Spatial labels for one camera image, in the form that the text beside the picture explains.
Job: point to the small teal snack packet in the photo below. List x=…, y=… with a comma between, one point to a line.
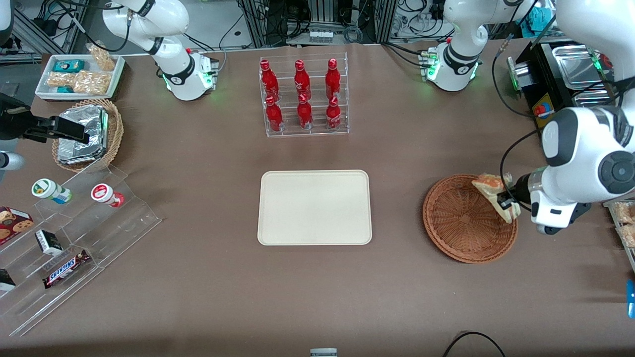
x=65, y=89

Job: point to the deep tan wicker basket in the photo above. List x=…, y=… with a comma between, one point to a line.
x=115, y=134

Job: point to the teal bag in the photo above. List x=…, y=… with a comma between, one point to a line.
x=538, y=19

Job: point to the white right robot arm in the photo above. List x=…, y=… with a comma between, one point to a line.
x=171, y=39

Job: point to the large teal snack packet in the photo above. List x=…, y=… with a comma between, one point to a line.
x=68, y=66

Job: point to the small black white box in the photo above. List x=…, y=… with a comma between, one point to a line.
x=48, y=242

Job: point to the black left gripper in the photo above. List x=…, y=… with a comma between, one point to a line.
x=520, y=189

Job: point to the silver foil packet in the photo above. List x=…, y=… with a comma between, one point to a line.
x=92, y=119
x=79, y=152

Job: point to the red cookie box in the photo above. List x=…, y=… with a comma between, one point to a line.
x=14, y=224

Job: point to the Snickers chocolate bar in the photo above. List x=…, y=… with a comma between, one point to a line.
x=65, y=268

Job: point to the grey tray with snacks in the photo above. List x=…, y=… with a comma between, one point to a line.
x=611, y=203

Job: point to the clear acrylic bottle rack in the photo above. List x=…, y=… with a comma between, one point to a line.
x=317, y=134

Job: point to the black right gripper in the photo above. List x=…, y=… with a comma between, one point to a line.
x=11, y=124

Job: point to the blue object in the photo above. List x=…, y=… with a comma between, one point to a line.
x=631, y=300

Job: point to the beige plastic tray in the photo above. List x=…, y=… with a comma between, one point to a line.
x=314, y=208

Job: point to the flat brown wicker basket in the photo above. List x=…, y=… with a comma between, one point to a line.
x=461, y=223

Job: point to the black white packet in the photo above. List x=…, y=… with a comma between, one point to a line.
x=6, y=280

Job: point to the red lid yogurt cup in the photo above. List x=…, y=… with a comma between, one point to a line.
x=105, y=194

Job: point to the black machine with yellow labels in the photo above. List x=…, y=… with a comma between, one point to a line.
x=540, y=74

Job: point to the shiny metal tray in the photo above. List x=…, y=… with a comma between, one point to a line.
x=575, y=64

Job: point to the red cola bottle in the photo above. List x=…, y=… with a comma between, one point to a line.
x=333, y=115
x=274, y=116
x=304, y=114
x=333, y=82
x=269, y=82
x=302, y=82

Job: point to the red emergency stop button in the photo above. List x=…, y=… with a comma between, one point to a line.
x=544, y=110

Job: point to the triangle sandwich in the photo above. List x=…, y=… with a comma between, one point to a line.
x=488, y=186

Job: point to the grey connector block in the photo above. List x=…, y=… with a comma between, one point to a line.
x=320, y=36

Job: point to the clear acrylic stepped stand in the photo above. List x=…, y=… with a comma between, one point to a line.
x=114, y=233

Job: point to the clear bag of puffed snack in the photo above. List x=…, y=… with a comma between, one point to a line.
x=629, y=236
x=626, y=214

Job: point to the green lid yogurt cup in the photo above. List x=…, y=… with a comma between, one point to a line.
x=49, y=190

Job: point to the grey metal object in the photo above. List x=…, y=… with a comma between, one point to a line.
x=323, y=352

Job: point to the white rectangular snack tray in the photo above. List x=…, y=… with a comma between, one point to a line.
x=44, y=91

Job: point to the clear bag of nut snack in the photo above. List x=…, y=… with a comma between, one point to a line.
x=60, y=79
x=92, y=83
x=103, y=58

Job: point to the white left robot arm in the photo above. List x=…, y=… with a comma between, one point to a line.
x=585, y=144

